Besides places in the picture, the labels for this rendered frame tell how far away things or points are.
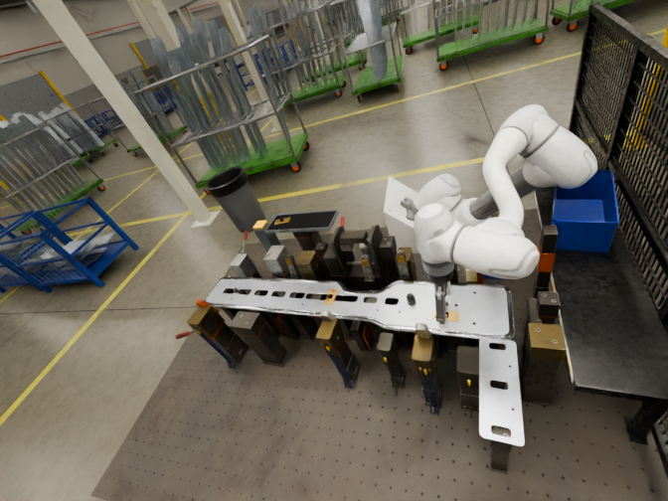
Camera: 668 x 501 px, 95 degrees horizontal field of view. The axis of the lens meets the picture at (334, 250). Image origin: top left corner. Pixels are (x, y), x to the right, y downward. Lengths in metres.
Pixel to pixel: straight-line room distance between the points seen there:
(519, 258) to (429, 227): 0.21
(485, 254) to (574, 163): 0.56
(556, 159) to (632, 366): 0.62
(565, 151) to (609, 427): 0.87
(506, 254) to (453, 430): 0.74
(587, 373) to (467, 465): 0.48
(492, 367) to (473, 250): 0.41
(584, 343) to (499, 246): 0.44
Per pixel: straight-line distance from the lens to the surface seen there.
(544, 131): 1.23
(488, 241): 0.78
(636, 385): 1.08
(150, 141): 4.67
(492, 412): 1.01
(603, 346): 1.12
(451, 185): 1.66
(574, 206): 1.54
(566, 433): 1.34
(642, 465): 1.37
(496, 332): 1.12
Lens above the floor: 1.94
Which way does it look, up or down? 38 degrees down
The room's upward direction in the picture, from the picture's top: 23 degrees counter-clockwise
